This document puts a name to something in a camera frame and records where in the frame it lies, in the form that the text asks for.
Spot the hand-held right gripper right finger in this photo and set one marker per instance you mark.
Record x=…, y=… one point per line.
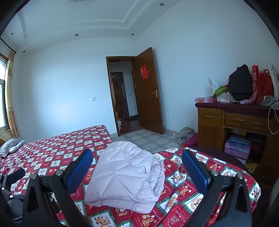
x=194, y=170

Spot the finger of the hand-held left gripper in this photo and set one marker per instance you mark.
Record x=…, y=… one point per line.
x=17, y=174

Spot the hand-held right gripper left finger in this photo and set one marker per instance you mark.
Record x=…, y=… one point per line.
x=79, y=168

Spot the light pink quilted jacket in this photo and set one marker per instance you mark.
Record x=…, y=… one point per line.
x=124, y=174

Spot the black folded clothes pile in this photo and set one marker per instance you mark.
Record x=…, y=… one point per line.
x=240, y=83

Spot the striped pillow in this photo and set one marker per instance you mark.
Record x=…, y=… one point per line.
x=12, y=147

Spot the maroon cloth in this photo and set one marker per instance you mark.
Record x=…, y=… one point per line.
x=191, y=141

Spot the red patterned bedspread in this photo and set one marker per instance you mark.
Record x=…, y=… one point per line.
x=54, y=148

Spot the grey patterned cloth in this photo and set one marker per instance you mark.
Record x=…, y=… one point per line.
x=186, y=134

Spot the wooden bed headboard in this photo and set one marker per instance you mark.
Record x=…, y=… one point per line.
x=4, y=137

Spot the wooden desk with drawers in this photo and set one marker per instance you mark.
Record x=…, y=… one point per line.
x=209, y=133

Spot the purple shoe box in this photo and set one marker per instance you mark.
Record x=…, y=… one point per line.
x=237, y=146

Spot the yellow cardboard box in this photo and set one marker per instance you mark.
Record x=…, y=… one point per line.
x=250, y=168

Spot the dark shoe box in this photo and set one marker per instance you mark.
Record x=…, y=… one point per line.
x=256, y=141

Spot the pink tissue box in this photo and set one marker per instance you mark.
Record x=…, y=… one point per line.
x=203, y=100

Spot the brown wooden door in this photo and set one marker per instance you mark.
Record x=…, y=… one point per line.
x=150, y=109

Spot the maroon desk cover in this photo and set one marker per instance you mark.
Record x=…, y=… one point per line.
x=239, y=109

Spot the yellow curtain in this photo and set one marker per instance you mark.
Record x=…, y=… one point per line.
x=12, y=98

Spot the window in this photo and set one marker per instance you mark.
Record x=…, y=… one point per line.
x=2, y=98

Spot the hallway wooden door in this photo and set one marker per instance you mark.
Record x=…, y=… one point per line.
x=118, y=98

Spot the green bag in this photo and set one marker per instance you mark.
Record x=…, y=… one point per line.
x=220, y=90

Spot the white upright box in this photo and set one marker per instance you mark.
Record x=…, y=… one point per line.
x=212, y=86

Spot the red checked cloth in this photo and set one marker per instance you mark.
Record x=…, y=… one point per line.
x=248, y=100

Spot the grey crumpled cloth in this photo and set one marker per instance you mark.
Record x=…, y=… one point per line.
x=267, y=101

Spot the red tote bag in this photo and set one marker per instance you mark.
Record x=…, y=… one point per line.
x=257, y=83

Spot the red paper door decoration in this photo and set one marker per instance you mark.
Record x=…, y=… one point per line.
x=144, y=71

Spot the orange-red tote bag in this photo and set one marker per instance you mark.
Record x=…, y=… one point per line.
x=267, y=84

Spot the white paper bag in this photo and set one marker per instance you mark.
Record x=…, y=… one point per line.
x=274, y=80

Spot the black curtain rod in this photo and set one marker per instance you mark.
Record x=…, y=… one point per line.
x=7, y=44

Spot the brown door frame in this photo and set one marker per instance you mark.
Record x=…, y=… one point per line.
x=108, y=91

